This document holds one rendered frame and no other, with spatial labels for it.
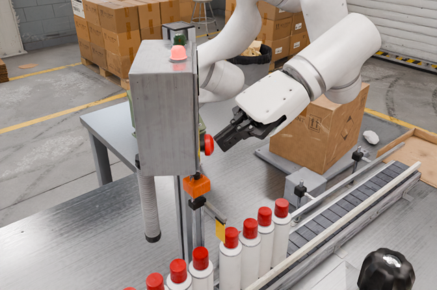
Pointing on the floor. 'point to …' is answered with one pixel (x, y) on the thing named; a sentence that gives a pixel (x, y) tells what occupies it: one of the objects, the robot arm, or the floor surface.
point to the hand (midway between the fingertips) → (227, 138)
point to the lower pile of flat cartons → (3, 72)
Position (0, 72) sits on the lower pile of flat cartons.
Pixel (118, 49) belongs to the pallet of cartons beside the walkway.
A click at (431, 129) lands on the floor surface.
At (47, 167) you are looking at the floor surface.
